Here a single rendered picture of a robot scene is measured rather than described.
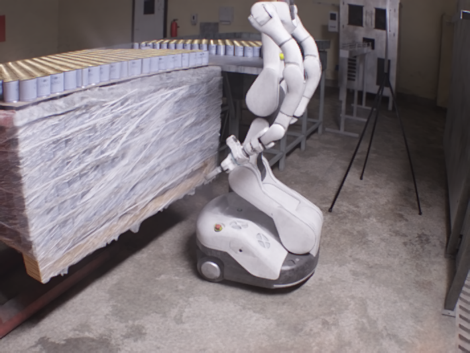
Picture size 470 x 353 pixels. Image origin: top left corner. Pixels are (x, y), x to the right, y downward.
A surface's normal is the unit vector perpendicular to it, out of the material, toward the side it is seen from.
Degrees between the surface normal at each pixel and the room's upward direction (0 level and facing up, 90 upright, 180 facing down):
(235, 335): 0
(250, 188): 90
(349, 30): 90
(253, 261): 90
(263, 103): 90
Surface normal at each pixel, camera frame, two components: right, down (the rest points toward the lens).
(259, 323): 0.02, -0.92
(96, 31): -0.46, 0.33
